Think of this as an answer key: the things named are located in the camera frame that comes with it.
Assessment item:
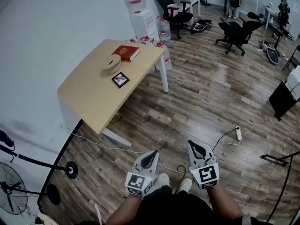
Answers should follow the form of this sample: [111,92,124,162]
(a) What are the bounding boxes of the black reclined office chair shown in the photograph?
[215,12,265,57]

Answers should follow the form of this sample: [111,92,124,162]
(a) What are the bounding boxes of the white side table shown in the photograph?
[263,5,293,41]

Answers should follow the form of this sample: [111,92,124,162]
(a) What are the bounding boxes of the round light wooden table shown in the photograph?
[34,213,60,225]

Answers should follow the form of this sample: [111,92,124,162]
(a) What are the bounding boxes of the person's left forearm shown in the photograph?
[105,191,144,225]

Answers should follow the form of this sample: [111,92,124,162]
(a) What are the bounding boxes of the red hardcover book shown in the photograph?
[111,45,141,62]

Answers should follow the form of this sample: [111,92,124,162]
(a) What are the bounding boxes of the white boxes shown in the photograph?
[285,65,300,102]

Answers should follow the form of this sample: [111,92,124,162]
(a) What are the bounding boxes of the white water dispenser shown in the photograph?
[130,9,160,42]

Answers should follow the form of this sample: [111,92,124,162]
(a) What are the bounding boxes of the black floor fan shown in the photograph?
[0,162,61,216]

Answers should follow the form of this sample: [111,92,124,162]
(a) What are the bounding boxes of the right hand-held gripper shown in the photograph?
[187,139,220,190]

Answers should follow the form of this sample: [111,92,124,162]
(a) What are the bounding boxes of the white cable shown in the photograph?
[70,132,188,174]

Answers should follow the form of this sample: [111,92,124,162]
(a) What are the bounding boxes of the black high-back office chair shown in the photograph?
[154,0,194,40]

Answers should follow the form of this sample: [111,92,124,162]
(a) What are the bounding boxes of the tall clear red-label water jug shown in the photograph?
[156,16,172,42]

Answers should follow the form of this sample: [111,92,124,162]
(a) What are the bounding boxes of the round wooden box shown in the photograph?
[101,54,123,78]

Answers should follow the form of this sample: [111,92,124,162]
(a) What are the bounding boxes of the person's black clothing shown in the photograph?
[79,185,272,225]

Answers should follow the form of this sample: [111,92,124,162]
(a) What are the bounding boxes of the person's right forearm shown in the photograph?
[206,185,244,220]

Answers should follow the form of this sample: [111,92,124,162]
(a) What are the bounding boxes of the pink bag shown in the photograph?
[167,3,180,17]

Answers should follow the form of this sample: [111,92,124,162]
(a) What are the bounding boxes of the black oval board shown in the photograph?
[262,40,280,65]

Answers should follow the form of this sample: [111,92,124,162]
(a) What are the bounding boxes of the black framed photo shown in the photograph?
[111,72,130,89]

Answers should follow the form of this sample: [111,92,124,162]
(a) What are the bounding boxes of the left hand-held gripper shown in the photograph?
[125,150,160,198]

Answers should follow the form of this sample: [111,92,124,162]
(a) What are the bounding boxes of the black panel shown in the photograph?
[269,81,299,122]

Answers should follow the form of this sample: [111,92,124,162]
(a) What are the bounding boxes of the person's right white shoe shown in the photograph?
[176,178,193,194]

